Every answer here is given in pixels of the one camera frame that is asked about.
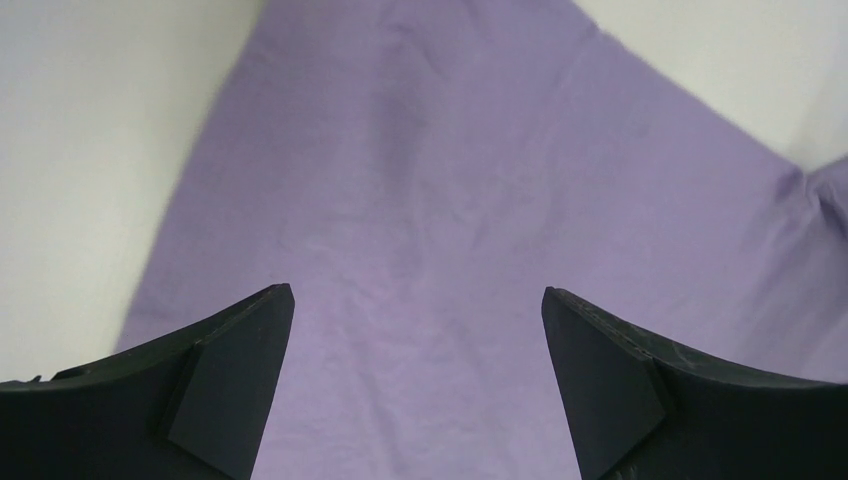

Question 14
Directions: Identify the lavender t-shirt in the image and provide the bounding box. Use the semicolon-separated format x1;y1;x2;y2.
119;1;847;479

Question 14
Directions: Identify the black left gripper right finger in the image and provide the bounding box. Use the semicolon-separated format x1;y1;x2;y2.
541;287;847;479

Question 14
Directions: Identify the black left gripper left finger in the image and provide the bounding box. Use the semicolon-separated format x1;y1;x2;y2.
1;284;295;479

